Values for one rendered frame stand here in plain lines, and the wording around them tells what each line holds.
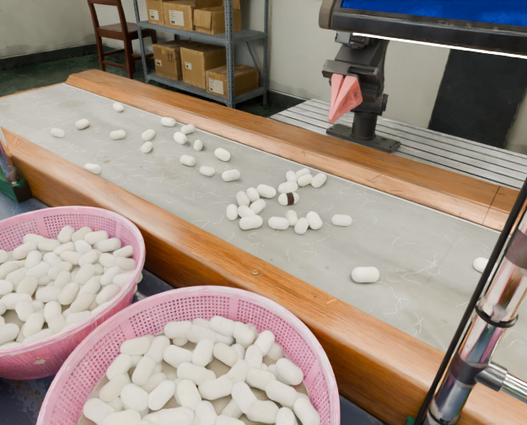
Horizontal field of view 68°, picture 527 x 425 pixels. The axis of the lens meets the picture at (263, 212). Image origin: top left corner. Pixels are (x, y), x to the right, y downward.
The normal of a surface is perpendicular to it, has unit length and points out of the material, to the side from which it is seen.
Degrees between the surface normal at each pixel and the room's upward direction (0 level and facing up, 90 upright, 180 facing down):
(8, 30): 90
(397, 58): 90
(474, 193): 0
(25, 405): 0
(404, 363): 0
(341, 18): 90
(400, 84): 90
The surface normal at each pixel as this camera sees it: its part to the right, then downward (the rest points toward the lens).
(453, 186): 0.01, -0.82
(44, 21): 0.76, 0.38
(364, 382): -0.60, 0.44
